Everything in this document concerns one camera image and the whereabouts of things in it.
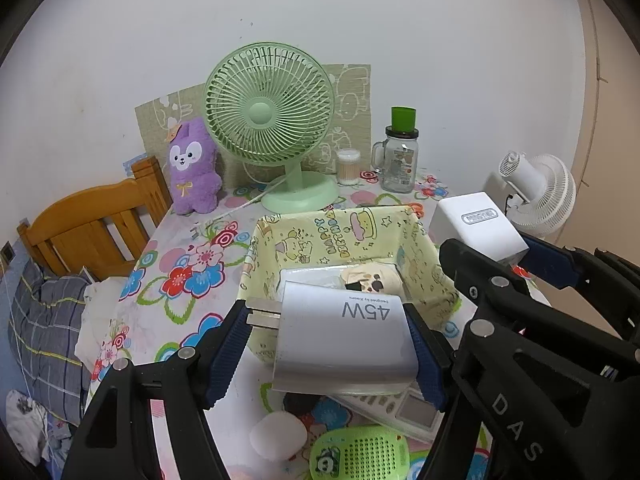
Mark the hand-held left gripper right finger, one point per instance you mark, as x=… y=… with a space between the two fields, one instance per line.
x=425 y=360

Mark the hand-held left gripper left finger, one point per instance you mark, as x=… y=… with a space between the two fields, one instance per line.
x=225 y=355

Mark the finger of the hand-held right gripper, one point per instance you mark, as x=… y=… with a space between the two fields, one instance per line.
x=500 y=360
x=555 y=265

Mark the white calculator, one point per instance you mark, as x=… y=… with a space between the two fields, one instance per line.
x=415 y=412

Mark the large white charger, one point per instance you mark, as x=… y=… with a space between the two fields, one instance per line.
x=345 y=345

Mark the small white charger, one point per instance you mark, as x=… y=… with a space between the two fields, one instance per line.
x=475 y=235

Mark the beige cartoon face pad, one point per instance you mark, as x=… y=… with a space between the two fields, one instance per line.
x=370 y=280

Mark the green perforated speaker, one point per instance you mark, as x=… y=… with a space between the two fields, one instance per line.
x=365 y=455

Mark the yellow printed storage box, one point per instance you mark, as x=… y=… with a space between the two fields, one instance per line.
x=320 y=240

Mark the white standing fan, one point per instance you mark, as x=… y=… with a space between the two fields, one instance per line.
x=545 y=190

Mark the white translucent round case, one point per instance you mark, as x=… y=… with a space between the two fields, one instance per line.
x=277 y=435

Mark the white paper sheet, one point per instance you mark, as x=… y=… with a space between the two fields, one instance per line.
x=305 y=277

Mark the beige door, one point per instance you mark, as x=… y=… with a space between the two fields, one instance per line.
x=620 y=160

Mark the floral tablecloth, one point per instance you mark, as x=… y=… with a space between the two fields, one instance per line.
x=165 y=240

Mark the purple plush toy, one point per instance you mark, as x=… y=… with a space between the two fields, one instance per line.
x=192 y=180

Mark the plaid bedding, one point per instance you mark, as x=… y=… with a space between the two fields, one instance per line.
x=45 y=320

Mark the glass jar with green lid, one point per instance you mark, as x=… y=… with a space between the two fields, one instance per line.
x=400 y=165

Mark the wooden bed headboard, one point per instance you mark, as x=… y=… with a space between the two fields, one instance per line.
x=75 y=225

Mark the grey white printed cloth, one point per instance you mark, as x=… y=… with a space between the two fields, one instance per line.
x=30 y=420

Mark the cotton swab container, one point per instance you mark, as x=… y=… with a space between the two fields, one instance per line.
x=348 y=167

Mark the green desk fan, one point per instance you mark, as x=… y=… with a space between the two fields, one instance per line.
x=260 y=110

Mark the patterned paper backdrop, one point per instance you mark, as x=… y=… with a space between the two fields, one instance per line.
x=350 y=95

